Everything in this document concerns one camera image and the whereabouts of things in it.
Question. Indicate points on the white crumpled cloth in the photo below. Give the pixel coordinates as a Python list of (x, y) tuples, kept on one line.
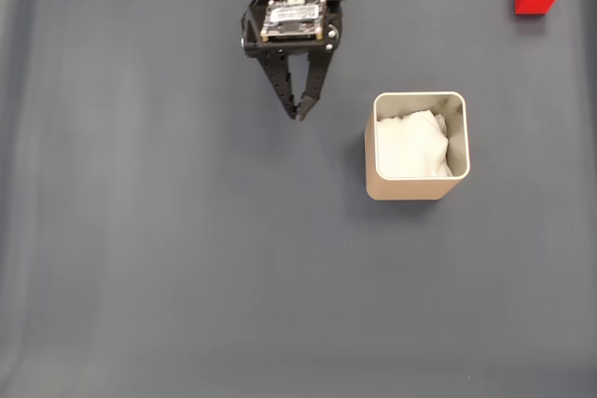
[(410, 146)]

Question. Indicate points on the beige square box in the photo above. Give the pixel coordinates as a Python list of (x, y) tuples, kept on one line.
[(401, 188)]

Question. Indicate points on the camera circuit board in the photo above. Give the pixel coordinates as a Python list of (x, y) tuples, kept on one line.
[(294, 18)]

